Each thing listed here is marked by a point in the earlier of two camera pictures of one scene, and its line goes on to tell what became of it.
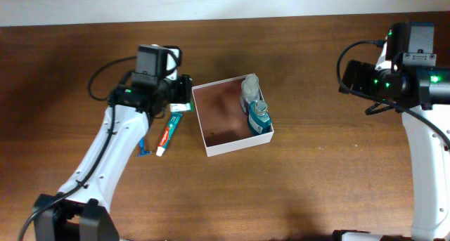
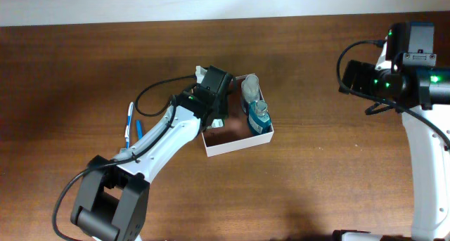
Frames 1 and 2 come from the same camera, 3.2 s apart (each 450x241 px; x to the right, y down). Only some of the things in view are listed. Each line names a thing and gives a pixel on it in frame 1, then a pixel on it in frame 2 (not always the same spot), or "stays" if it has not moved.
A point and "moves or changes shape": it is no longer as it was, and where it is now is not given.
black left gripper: x=184 y=93 → x=224 y=102
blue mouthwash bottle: x=259 y=120 stays
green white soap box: x=178 y=107 moves or changes shape
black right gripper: x=364 y=71 stays
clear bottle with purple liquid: x=249 y=91 stays
